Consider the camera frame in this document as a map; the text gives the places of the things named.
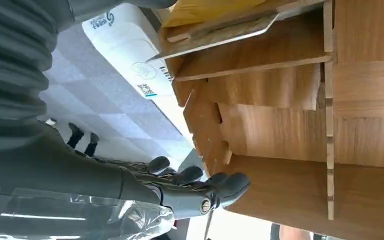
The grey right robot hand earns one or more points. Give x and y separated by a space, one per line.
62 172

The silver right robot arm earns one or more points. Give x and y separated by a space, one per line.
13 59

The black robot foot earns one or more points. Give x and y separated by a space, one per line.
75 136
91 145

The clear plastic film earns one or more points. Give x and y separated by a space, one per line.
62 218

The card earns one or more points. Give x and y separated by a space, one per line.
218 34

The wooden compartment box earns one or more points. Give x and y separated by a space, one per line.
278 139

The person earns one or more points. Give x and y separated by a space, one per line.
293 234

